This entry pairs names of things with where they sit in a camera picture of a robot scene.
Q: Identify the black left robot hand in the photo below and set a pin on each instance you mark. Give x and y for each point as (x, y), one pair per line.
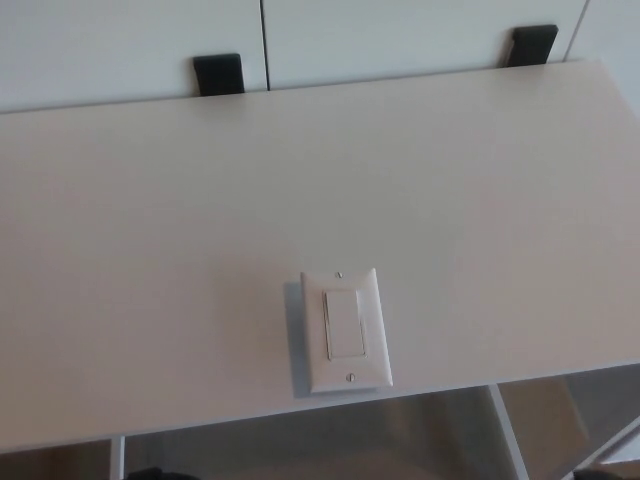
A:
(150, 475)

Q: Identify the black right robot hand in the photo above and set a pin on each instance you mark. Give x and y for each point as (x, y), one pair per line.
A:
(597, 476)

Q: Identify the white rocker light switch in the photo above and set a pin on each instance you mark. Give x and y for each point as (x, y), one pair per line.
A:
(345, 325)

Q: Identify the white cabinet door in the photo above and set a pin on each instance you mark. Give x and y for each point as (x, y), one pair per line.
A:
(612, 30)
(400, 32)
(125, 42)

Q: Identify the white table leg frame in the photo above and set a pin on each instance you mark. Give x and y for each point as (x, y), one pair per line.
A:
(118, 457)
(509, 430)

